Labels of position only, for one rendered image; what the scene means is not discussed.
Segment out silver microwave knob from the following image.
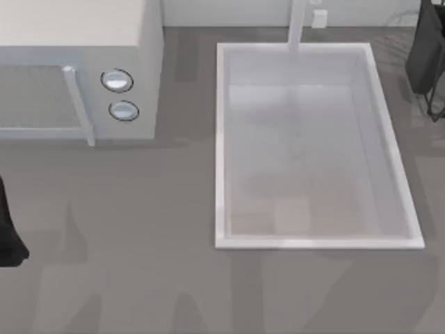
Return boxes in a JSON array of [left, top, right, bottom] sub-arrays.
[[100, 68, 135, 94], [108, 100, 140, 122]]

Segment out microwave door handle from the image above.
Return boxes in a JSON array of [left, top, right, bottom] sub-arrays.
[[63, 65, 96, 147]]

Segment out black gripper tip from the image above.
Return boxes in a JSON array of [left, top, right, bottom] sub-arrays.
[[0, 176, 30, 268]]

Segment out white sink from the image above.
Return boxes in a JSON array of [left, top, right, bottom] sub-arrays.
[[214, 42, 426, 251]]

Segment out tall white tap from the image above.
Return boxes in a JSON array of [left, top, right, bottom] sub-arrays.
[[286, 0, 307, 54]]

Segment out pale microwave oven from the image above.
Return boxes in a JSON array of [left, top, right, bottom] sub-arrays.
[[0, 0, 164, 147]]

